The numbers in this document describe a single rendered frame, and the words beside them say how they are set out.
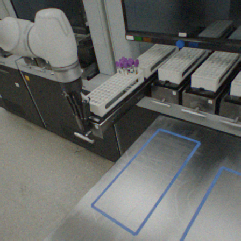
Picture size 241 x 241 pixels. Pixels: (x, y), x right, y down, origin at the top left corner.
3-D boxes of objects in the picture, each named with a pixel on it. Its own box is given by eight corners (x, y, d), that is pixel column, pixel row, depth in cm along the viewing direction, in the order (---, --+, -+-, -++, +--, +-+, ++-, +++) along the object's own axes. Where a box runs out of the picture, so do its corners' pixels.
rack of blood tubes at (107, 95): (127, 78, 119) (125, 66, 115) (144, 82, 113) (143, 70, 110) (84, 112, 102) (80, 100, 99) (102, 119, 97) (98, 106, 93)
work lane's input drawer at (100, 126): (163, 59, 144) (162, 44, 138) (185, 63, 136) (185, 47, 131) (71, 135, 103) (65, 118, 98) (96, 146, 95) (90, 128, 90)
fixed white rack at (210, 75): (219, 58, 120) (220, 45, 116) (242, 61, 114) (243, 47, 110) (190, 89, 103) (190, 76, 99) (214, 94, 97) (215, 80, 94)
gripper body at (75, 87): (86, 74, 84) (92, 97, 90) (69, 70, 89) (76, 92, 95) (69, 85, 80) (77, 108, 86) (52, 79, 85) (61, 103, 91)
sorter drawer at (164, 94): (213, 40, 153) (214, 24, 148) (237, 42, 145) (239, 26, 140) (146, 103, 112) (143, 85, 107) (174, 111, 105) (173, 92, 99)
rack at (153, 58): (162, 51, 137) (161, 40, 133) (179, 53, 131) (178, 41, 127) (129, 76, 120) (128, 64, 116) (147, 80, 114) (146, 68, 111)
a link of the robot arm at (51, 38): (87, 55, 82) (58, 51, 88) (73, 4, 72) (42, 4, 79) (65, 71, 75) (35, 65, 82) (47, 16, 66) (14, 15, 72)
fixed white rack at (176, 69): (189, 54, 128) (189, 42, 125) (208, 56, 123) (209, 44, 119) (158, 82, 112) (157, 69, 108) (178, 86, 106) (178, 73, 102)
